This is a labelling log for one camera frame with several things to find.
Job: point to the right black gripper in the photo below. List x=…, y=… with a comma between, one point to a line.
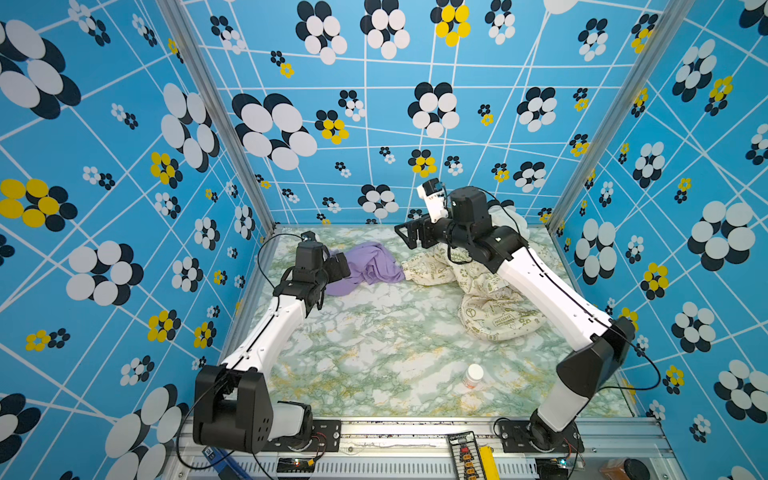
x=428, y=229

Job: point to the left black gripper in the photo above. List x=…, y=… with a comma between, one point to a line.
x=336, y=275

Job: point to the purple cloth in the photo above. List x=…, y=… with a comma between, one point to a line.
x=370, y=262

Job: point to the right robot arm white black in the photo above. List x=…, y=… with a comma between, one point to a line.
x=599, y=344

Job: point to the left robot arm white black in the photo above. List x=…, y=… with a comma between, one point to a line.
x=232, y=409

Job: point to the white cloth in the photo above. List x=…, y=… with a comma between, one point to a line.
x=507, y=216

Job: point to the cream green printed cloth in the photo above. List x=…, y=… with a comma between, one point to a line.
x=490, y=308

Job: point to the small white pill bottle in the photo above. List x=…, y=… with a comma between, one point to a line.
x=474, y=374

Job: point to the left circuit board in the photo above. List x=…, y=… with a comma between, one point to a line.
x=295, y=465

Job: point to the circuit board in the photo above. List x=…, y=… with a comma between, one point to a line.
x=552, y=469
x=295, y=465

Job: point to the blue tool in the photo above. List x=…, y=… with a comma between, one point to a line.
x=224, y=464

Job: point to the right circuit board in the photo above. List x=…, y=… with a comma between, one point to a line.
x=552, y=469

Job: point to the brown jar black lid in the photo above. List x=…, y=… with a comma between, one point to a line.
x=625, y=469

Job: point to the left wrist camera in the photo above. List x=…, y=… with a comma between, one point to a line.
x=308, y=236

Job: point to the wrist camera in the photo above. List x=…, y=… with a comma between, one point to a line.
x=432, y=192
x=308, y=236

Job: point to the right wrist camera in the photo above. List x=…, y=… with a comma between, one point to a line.
x=432, y=192

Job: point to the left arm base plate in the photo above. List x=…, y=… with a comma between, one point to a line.
x=322, y=437

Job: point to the aluminium front rail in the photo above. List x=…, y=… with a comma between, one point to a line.
x=416, y=448

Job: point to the right aluminium corner post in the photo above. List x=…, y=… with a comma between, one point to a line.
x=671, y=19

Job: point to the aluminium corner post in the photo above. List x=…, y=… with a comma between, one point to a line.
x=181, y=30
x=671, y=19

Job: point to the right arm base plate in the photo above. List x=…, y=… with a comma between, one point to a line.
x=522, y=436

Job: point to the left aluminium corner post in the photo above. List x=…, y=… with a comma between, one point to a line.
x=181, y=30

